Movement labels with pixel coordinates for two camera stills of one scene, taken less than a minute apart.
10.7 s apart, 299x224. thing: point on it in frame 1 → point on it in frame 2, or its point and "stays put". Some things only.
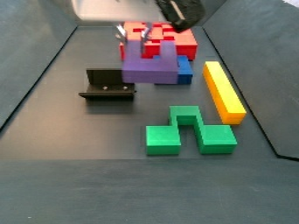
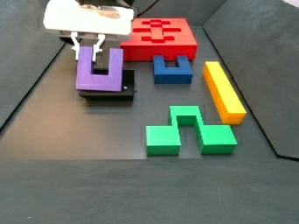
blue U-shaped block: (183, 69) stays put
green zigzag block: (217, 137) stays put
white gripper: (122, 11) → (67, 15)
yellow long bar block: (229, 107) stays put
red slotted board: (163, 31) stays put
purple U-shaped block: (150, 71) → (88, 81)
